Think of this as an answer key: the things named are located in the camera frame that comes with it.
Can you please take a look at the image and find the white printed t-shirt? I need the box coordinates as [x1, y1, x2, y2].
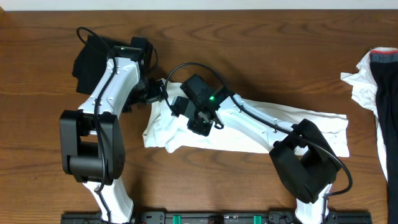
[143, 98, 349, 157]

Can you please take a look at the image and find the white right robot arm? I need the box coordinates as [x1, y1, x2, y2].
[169, 89, 344, 223]

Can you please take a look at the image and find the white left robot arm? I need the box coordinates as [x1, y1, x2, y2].
[60, 44, 164, 223]

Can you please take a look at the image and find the black folded cloth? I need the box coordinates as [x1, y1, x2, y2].
[72, 35, 108, 95]

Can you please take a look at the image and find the white crumpled garment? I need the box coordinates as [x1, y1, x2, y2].
[340, 47, 397, 181]

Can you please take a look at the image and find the dark navy striped garment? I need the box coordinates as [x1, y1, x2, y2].
[370, 50, 397, 224]

